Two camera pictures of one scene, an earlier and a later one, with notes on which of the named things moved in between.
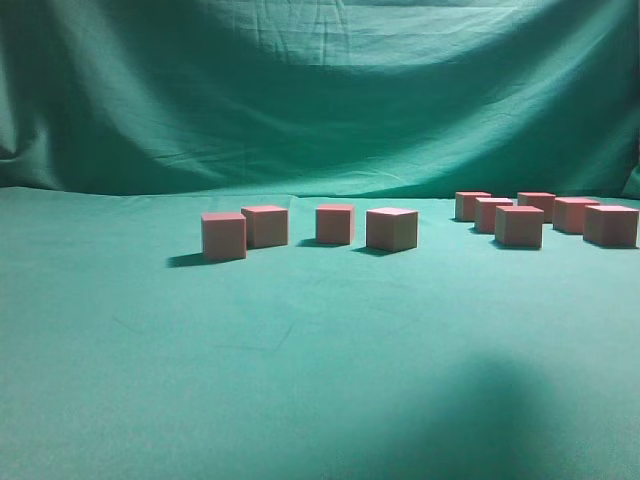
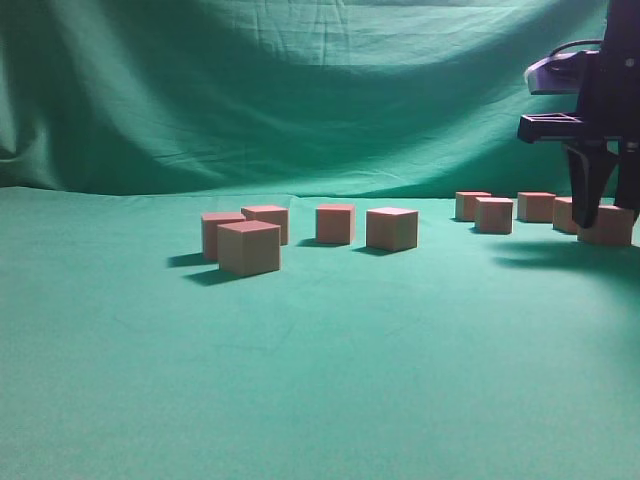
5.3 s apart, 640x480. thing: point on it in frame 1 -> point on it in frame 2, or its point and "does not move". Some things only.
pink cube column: (519, 227) -> (249, 248)
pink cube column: (391, 229) does not move
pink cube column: (224, 235) does not move
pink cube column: (266, 226) does not move
